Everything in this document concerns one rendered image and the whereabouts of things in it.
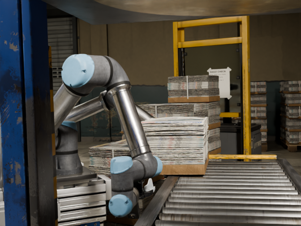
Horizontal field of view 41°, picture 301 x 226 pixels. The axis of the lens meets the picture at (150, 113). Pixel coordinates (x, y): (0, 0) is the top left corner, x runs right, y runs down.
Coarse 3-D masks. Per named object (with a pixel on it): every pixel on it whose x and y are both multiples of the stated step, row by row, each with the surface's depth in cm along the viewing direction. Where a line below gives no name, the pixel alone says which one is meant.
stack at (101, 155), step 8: (104, 144) 264; (112, 144) 263; (120, 144) 263; (208, 144) 338; (96, 152) 251; (104, 152) 249; (112, 152) 245; (120, 152) 243; (128, 152) 240; (96, 160) 252; (104, 160) 249; (96, 168) 252; (104, 168) 249; (160, 184) 259; (144, 200) 240; (144, 208) 241; (104, 224) 252; (112, 224) 250; (120, 224) 247
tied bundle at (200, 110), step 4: (196, 104) 314; (200, 104) 322; (204, 104) 328; (208, 104) 336; (196, 108) 314; (200, 108) 321; (204, 108) 329; (196, 112) 315; (200, 112) 322; (204, 112) 330; (196, 116) 315; (200, 116) 322; (204, 116) 330; (208, 120) 336
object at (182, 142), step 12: (180, 120) 189; (192, 120) 183; (204, 120) 181; (156, 132) 176; (168, 132) 175; (180, 132) 174; (192, 132) 173; (204, 132) 174; (156, 144) 176; (168, 144) 175; (180, 144) 174; (192, 144) 173; (204, 144) 178; (168, 156) 176; (180, 156) 175; (192, 156) 174; (204, 156) 181
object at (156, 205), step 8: (168, 176) 175; (176, 176) 174; (168, 184) 160; (160, 192) 147; (168, 192) 147; (152, 200) 137; (160, 200) 136; (152, 208) 128; (160, 208) 128; (144, 216) 120; (152, 216) 119; (136, 224) 113; (144, 224) 112; (152, 224) 113
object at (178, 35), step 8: (176, 24) 404; (176, 32) 405; (184, 32) 410; (176, 40) 405; (184, 40) 410; (176, 48) 406; (176, 56) 406; (176, 64) 407; (176, 72) 407; (184, 72) 412
